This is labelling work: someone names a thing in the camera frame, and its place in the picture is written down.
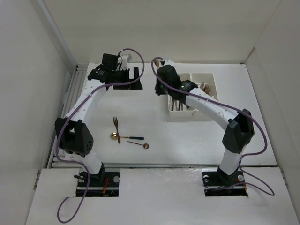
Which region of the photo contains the brown wooden spoon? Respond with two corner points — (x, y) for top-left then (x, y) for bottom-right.
(171, 99), (177, 111)

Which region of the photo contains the aluminium rail front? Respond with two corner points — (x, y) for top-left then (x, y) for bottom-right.
(104, 163), (218, 168)

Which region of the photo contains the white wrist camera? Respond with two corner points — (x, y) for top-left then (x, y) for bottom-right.
(119, 54), (132, 70)
(160, 59), (175, 67)

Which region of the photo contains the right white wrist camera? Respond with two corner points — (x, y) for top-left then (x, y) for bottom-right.
(160, 59), (175, 67)

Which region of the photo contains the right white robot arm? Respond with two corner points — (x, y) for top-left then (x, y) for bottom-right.
(155, 65), (254, 185)

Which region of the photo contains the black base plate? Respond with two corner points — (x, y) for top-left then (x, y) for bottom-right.
(202, 168), (248, 197)
(74, 169), (120, 197)

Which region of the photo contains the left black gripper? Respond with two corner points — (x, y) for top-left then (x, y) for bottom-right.
(112, 67), (142, 90)

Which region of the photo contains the aluminium rail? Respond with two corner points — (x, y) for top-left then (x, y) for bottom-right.
(45, 64), (88, 169)
(104, 163), (218, 168)

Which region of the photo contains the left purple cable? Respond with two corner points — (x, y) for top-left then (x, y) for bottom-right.
(55, 48), (144, 223)

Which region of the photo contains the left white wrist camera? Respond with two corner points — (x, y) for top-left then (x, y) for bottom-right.
(119, 54), (132, 70)

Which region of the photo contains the gold spoon green handle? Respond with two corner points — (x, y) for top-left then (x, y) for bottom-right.
(110, 132), (144, 140)

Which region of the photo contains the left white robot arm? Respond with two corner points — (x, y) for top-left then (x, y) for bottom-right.
(54, 52), (143, 186)

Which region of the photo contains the left white plastic bin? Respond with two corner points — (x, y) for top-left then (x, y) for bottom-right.
(167, 73), (195, 117)

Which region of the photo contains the purple cable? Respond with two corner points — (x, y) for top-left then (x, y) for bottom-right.
(150, 56), (275, 196)
(55, 48), (144, 223)

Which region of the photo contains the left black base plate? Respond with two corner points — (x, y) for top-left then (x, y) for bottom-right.
(74, 169), (120, 197)

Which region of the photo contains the aluminium rail left side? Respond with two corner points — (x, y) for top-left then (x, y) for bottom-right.
(45, 64), (88, 169)

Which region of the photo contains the small copper teaspoon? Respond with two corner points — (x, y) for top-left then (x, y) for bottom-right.
(127, 141), (150, 149)

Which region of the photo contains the rose gold fork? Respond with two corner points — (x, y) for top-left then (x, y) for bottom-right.
(113, 117), (121, 144)

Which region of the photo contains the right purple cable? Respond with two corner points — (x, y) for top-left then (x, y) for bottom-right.
(150, 56), (275, 196)

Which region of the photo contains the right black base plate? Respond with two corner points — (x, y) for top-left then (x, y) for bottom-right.
(202, 168), (248, 197)

